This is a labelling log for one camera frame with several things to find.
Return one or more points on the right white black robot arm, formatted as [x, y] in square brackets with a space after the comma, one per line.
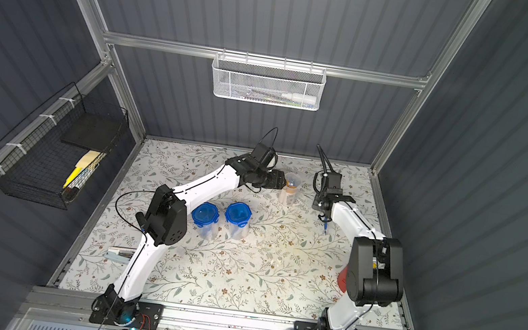
[374, 273]

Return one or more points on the white tube in basket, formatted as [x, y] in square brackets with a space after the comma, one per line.
[300, 99]

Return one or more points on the white wire mesh basket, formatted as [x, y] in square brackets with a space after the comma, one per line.
[262, 81]

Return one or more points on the black notebook in basket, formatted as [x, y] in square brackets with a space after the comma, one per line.
[92, 132]

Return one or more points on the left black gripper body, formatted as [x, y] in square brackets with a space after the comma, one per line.
[274, 180]

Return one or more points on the red pencil cup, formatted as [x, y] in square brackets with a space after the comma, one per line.
[342, 280]

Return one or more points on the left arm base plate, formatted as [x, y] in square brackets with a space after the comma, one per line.
[145, 316]

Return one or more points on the black wire wall basket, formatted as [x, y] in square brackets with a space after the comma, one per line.
[34, 163]

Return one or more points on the yellow sticky notes pad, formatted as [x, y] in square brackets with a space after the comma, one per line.
[90, 158]

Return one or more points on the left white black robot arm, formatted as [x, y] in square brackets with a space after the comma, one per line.
[165, 222]

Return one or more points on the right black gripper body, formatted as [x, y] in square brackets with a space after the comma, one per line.
[325, 210]

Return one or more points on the blue-lid clear container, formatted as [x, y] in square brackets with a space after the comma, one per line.
[238, 217]
[288, 195]
[205, 218]

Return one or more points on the yellow marker in basket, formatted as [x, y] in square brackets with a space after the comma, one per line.
[75, 180]

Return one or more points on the small silver teal stapler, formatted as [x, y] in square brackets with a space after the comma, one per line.
[119, 255]

